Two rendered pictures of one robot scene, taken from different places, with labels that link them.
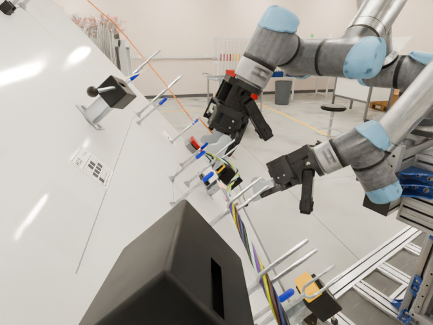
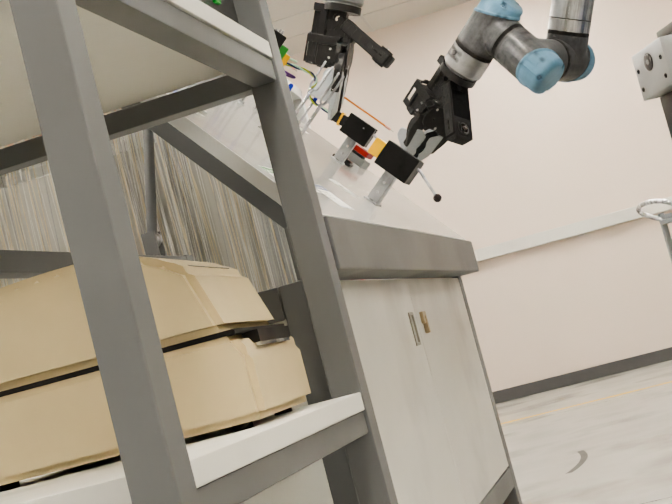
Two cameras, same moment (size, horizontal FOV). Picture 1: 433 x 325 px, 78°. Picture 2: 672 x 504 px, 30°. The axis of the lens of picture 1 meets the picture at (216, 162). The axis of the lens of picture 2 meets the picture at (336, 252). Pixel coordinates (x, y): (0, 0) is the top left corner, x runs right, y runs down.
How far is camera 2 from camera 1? 1.90 m
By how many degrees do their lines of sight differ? 36
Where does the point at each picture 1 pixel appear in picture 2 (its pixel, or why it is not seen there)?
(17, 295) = not seen: hidden behind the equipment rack
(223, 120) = (316, 49)
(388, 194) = (530, 67)
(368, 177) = (502, 57)
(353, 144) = (469, 25)
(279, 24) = not seen: outside the picture
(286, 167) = (421, 91)
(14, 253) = not seen: hidden behind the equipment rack
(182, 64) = (628, 242)
